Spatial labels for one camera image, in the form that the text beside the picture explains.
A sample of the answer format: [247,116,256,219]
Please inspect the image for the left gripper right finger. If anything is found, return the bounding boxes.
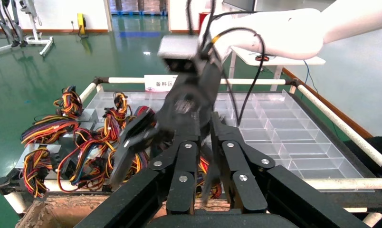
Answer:
[210,112,370,228]

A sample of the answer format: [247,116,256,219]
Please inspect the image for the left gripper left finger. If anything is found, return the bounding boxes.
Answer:
[74,121,201,228]

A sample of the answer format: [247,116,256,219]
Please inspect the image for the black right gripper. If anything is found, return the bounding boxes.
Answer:
[110,59,225,205]

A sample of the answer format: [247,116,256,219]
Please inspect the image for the clear plastic divided tray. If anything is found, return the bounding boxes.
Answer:
[84,89,374,192]

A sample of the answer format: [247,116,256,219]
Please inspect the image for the white sign Chinese text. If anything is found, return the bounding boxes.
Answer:
[143,74,179,93]

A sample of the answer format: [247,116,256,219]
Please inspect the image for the brown divided cardboard box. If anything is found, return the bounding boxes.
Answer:
[16,193,232,228]

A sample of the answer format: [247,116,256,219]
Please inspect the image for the white table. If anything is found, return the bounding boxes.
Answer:
[228,46,327,93]

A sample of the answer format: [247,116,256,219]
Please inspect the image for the black bulky object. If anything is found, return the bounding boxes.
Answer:
[344,130,382,177]

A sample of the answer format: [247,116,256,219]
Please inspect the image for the red cabinet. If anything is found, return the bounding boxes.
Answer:
[199,12,210,30]

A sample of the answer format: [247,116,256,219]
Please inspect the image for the blue pallet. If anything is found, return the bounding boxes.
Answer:
[110,10,168,16]

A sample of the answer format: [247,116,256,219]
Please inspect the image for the dark monitor screen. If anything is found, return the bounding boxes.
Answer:
[222,0,257,12]

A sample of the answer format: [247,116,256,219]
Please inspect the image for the white floor stand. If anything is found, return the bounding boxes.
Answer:
[0,0,55,57]

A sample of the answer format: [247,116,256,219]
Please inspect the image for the dark legged robot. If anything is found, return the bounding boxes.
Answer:
[0,0,29,48]

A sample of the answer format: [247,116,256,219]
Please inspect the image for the grey power supply coloured wires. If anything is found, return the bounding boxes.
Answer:
[195,155,223,200]
[56,127,123,193]
[16,143,64,200]
[53,85,100,123]
[103,91,134,142]
[20,114,94,149]
[133,105,157,126]

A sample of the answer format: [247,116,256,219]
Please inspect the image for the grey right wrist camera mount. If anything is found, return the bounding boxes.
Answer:
[157,34,201,72]

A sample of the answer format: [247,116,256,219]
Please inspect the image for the blue cable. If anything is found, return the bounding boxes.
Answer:
[303,59,319,95]

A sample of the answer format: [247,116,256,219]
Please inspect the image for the black cable yellow connector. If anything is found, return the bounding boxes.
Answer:
[207,27,267,126]

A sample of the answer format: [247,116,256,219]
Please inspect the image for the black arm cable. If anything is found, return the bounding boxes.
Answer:
[185,0,258,51]

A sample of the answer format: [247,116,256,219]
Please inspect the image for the yellow wall device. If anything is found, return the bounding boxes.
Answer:
[77,13,88,38]

